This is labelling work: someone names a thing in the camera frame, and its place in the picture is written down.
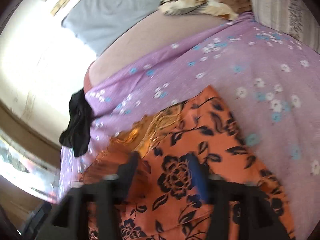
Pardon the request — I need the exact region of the orange black floral garment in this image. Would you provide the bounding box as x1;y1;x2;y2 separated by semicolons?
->
80;87;295;239

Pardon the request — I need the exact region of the window with metal grille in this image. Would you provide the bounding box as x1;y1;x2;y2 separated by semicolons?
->
1;133;60;204

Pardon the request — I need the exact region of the black folded garment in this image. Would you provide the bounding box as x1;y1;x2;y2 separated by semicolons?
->
59;89;92;158

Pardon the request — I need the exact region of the purple floral bed sheet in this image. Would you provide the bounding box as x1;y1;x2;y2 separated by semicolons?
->
58;13;319;239

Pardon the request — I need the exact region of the beige mattress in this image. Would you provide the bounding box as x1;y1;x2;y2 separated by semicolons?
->
84;11;227;92

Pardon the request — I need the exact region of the grey pillow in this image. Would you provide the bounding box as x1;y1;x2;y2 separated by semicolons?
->
61;0;160;56

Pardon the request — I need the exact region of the striped pillow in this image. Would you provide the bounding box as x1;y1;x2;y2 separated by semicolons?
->
251;0;319;52

